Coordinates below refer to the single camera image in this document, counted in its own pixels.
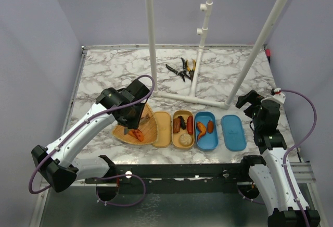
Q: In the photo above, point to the white steamed bun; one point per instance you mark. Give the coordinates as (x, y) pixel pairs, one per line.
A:
(185, 140)

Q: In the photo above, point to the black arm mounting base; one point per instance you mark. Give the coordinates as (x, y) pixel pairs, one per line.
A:
(176, 179)

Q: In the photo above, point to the black pruning shears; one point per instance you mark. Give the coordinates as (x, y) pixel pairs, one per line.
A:
(184, 73)

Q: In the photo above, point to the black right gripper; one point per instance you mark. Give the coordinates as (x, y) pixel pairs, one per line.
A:
(253, 97)

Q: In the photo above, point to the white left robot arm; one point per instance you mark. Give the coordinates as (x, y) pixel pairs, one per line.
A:
(58, 163)

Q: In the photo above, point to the orange chicken wing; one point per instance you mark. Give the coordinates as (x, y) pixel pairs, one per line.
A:
(202, 129)

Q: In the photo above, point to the beige lunch box lid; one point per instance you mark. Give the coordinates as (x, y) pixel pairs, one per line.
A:
(163, 120)

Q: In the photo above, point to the yellow handled pliers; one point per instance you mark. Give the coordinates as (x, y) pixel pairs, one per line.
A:
(191, 70)

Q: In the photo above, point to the orange fried chicken piece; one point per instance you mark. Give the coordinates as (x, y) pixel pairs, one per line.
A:
(137, 134)

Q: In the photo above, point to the beige lunch box base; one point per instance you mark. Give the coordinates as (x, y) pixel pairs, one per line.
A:
(175, 136)

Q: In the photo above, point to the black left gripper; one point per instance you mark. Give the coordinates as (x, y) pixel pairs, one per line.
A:
(135, 123)

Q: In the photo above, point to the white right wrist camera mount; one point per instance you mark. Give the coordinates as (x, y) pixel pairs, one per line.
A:
(277, 96)

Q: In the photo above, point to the red sausage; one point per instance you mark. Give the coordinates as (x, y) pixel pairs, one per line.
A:
(190, 125)

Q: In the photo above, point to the blue lunch box base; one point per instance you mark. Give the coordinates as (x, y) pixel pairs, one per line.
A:
(208, 142)

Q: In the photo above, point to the blue lunch box lid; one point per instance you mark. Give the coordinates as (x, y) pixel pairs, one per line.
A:
(233, 133)

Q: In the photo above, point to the brown sausage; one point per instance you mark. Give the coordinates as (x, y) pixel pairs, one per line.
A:
(176, 125)

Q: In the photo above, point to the black sea cucumber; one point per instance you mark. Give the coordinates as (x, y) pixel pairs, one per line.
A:
(183, 124)

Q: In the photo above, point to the red clamp at table corner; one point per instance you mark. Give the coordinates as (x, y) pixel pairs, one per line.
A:
(268, 54)

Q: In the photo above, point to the white PVC pipe frame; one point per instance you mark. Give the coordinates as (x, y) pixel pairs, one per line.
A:
(207, 8)

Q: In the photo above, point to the woven bamboo basket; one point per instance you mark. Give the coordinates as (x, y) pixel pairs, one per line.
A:
(148, 128)

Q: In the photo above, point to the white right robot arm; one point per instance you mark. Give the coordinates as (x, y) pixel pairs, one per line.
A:
(271, 172)

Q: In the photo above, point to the brown fried patty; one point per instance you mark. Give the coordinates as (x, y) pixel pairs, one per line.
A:
(210, 127)

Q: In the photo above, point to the aluminium table frame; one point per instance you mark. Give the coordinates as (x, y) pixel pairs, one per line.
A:
(219, 70)

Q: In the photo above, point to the metal food tongs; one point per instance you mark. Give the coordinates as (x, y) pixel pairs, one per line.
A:
(140, 122)

